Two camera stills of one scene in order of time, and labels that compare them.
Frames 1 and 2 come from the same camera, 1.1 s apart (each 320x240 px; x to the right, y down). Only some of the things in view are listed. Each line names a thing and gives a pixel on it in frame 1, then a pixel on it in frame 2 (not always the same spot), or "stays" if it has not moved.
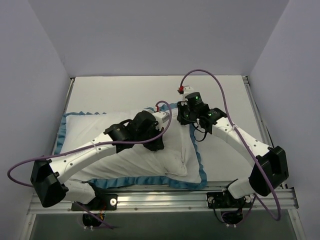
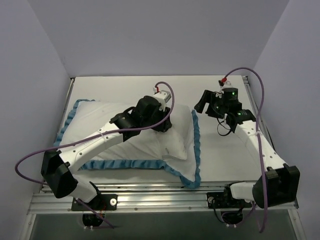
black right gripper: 182,116 -> 210,104
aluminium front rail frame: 177,197 stays
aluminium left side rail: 71,83 stays
